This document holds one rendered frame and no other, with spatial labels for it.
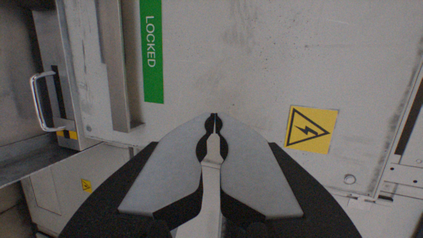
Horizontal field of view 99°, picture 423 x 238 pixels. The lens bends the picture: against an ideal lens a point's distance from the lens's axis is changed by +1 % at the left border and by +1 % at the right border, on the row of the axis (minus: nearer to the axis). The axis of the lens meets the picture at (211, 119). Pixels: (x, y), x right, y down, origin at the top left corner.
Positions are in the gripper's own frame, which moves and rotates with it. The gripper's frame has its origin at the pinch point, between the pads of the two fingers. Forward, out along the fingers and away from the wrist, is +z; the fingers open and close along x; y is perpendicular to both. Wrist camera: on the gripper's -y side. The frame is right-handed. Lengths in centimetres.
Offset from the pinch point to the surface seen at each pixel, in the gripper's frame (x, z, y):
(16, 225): -114, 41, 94
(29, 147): -34.4, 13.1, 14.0
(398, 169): 43, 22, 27
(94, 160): -51, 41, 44
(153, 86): -9.7, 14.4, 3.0
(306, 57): 10.1, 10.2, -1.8
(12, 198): -113, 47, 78
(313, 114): 11.5, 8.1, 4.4
